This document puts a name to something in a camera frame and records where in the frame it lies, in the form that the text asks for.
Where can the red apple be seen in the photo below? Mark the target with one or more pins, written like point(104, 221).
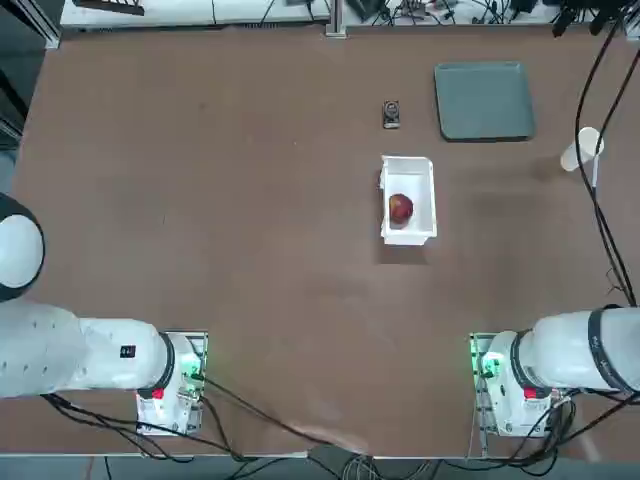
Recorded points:
point(401, 208)

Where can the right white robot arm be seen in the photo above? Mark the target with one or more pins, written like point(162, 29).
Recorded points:
point(565, 350)

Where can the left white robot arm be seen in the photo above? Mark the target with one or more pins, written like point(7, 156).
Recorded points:
point(100, 355)

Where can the gray tray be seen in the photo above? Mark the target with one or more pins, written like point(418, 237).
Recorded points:
point(482, 100)

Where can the white plastic box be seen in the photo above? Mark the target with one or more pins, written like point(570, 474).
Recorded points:
point(425, 185)

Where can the white paper cup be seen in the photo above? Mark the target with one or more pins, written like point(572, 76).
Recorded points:
point(582, 150)

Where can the grey power strip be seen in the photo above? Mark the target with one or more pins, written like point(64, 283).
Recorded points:
point(425, 6)

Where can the small black printed card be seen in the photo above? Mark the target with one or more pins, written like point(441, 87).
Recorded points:
point(392, 115)

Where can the dark grey power adapter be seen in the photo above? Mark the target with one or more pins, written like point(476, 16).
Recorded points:
point(369, 9)

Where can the white shelf board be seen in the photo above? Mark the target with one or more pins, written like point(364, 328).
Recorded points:
point(175, 17)

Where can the black comb-shaped rack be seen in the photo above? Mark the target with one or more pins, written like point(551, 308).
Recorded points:
point(107, 6)

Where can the aluminium corner bracket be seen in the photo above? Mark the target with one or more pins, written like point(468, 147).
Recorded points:
point(632, 31)

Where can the aluminium post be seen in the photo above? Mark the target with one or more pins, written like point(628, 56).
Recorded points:
point(336, 17)

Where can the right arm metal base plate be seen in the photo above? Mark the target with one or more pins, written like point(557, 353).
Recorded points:
point(477, 395)

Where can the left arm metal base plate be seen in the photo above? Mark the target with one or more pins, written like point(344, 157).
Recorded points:
point(202, 340)

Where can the aluminium frame rail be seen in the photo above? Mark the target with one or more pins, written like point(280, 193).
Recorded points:
point(47, 30)

